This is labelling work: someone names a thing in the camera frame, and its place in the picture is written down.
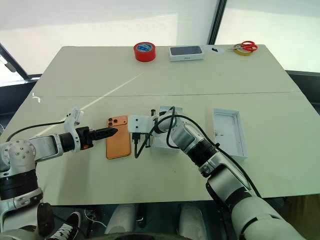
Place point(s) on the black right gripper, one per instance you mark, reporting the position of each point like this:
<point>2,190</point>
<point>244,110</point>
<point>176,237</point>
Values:
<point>137,138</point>

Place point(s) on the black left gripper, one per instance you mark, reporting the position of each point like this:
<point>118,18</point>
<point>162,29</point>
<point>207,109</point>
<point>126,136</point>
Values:
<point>84,137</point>

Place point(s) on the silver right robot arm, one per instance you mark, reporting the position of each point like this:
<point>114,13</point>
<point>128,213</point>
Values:
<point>225,175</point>

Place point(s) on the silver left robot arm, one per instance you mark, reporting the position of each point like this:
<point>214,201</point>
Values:
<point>22,152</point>

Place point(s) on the white phone box lid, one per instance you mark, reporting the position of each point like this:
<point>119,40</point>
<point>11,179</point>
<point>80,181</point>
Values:
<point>162,143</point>

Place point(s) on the closed printed phone box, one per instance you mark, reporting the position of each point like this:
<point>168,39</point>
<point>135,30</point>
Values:
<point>186,52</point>

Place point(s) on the orange smartphone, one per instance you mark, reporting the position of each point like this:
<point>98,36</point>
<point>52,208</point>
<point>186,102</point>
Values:
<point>117,145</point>

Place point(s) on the white robot leg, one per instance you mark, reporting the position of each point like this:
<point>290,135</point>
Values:
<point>192,221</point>
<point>121,218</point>

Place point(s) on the red tape roll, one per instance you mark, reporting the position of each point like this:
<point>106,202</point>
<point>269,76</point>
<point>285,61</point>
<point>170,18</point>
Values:
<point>144,51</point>

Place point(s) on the black and white sneaker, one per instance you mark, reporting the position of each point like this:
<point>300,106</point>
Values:
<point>66,226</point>

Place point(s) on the dark rounded robot part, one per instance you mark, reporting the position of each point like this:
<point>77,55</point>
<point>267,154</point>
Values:
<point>45,218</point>

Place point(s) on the yellow tape roll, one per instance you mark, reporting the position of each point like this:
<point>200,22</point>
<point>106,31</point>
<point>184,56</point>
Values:
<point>242,52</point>

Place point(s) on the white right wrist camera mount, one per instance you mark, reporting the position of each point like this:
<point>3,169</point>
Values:
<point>140,123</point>

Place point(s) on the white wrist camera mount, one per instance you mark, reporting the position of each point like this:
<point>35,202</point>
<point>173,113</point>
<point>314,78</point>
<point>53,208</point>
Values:
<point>140,123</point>
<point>70,125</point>

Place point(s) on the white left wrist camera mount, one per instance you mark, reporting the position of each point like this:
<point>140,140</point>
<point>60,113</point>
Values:
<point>70,125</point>

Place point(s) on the dark slanted window frame bar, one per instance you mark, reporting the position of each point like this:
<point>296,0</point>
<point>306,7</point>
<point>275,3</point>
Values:
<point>13,61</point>

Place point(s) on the dark window frame post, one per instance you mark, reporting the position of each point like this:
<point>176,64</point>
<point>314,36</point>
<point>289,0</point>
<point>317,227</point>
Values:
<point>217,21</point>

